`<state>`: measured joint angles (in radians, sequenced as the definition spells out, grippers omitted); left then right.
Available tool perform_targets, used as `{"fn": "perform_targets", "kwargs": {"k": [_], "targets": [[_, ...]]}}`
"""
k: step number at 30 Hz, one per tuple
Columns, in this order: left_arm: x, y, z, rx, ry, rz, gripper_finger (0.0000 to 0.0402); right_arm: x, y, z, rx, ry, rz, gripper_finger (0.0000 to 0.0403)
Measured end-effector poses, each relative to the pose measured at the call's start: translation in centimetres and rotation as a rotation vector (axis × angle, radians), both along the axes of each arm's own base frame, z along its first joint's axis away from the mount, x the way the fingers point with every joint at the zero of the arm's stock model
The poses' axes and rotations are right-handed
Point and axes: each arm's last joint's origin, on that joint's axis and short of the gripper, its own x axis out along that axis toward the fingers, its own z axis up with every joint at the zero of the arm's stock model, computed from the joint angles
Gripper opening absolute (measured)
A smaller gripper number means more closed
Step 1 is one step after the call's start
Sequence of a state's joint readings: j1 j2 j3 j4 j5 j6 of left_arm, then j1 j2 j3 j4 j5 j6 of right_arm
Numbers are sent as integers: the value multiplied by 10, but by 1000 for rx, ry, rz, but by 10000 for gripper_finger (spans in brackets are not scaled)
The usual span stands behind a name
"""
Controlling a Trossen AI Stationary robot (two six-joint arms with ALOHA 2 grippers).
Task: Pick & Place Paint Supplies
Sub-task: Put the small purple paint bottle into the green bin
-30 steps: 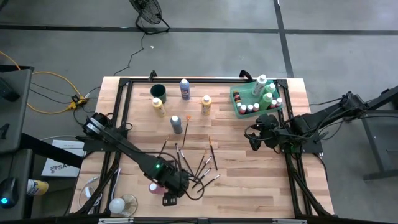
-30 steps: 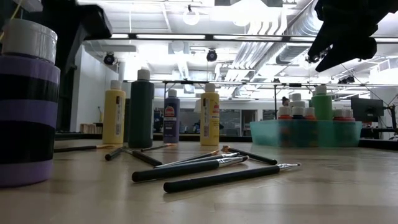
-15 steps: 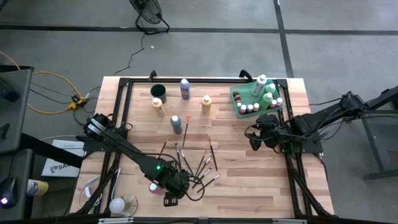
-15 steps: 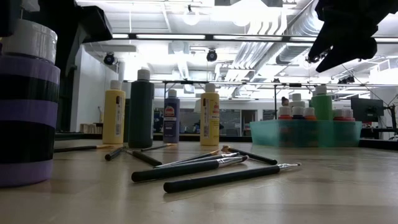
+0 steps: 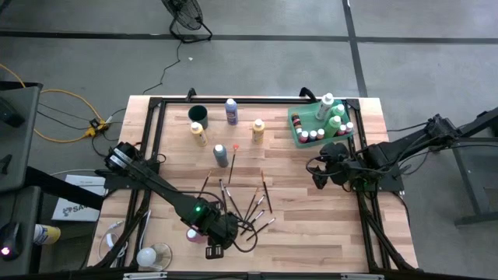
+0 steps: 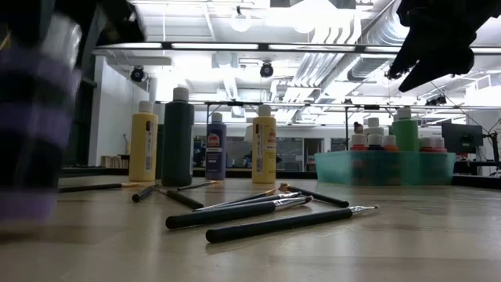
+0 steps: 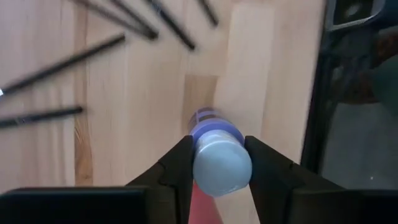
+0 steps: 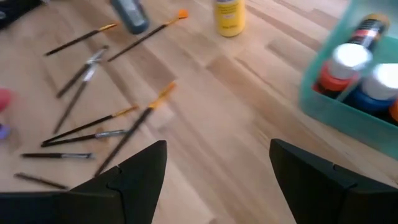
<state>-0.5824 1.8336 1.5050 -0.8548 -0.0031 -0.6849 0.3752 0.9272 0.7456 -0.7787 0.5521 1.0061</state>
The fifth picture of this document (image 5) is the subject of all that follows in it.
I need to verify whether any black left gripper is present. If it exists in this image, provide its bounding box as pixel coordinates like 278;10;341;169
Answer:
199;211;240;261

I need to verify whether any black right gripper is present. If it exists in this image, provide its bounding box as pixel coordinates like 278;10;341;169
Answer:
311;141;362;191

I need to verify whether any pink paint bottle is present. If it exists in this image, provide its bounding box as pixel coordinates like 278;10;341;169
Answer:
185;228;207;245

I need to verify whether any white paint bottle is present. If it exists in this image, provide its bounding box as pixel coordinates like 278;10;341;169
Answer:
315;92;335;121

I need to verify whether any gold ferrule paint brush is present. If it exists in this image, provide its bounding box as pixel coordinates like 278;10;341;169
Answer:
198;169;214;194

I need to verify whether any yellow paint bottle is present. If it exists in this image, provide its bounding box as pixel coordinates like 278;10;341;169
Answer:
189;121;209;148
251;118;266;145

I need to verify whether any dark green paint bottle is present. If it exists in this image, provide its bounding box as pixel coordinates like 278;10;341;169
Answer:
212;144;230;169

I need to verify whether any blue paint bottle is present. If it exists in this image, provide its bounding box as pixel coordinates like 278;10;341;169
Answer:
224;97;239;127

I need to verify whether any black paint brush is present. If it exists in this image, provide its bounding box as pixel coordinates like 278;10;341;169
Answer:
260;170;274;215
241;194;268;228
245;217;277;243
218;178;229;212
240;208;265;238
242;187;261;226
223;186;244;221

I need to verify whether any orange fan paint brush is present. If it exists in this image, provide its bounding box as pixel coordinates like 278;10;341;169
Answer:
227;143;240;185

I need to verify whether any teal plastic bin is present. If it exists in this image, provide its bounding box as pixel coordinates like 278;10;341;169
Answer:
286;99;356;149

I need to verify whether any white round bulb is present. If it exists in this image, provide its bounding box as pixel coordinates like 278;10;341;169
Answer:
136;247;157;268

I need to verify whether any dark green cup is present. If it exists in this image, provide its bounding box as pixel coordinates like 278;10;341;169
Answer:
187;104;209;131

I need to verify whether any white printed paper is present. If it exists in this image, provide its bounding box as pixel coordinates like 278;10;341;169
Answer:
51;174;108;223

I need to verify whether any black metal stand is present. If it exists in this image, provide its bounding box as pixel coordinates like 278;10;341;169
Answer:
453;107;498;227

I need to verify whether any black diagonal bar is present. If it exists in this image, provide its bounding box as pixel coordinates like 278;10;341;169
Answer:
23;166;107;212

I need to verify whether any yellow white can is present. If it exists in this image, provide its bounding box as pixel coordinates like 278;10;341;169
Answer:
33;224;62;246

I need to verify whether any black computer mouse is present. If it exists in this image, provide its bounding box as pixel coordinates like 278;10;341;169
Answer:
0;221;23;262

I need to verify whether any black floor fan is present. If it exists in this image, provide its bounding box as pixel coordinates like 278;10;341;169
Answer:
160;0;213;44

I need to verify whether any grey side table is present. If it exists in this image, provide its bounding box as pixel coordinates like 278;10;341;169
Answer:
0;80;43;275

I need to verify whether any black desk device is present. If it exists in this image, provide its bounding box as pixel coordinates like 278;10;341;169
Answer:
0;95;25;128

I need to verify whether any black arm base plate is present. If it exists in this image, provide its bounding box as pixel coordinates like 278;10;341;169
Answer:
95;159;161;191
347;160;406;194

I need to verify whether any black aluminium rig frame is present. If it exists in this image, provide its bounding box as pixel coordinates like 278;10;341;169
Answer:
88;95;419;273

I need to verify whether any white cable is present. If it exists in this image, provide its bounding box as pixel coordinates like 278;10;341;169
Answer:
96;209;153;269

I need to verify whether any black fan cable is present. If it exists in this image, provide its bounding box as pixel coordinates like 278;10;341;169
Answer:
142;38;183;96

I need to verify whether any yellow extension cable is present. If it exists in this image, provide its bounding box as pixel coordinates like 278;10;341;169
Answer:
0;63;103;144

